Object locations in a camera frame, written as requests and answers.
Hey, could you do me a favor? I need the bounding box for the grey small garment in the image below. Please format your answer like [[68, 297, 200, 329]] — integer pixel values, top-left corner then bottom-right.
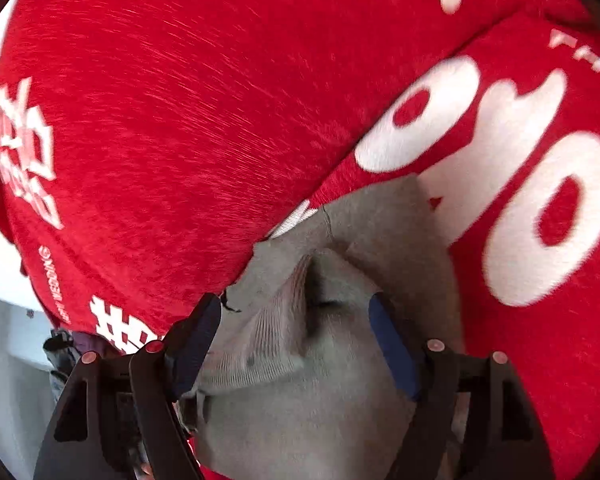
[[187, 176, 464, 479]]

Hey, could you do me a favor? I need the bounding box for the red bed cover with lettering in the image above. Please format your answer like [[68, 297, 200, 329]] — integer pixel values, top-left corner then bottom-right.
[[199, 1, 600, 479]]

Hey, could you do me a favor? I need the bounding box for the red pillow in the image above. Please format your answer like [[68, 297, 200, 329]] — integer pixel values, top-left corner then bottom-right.
[[0, 0, 590, 352]]

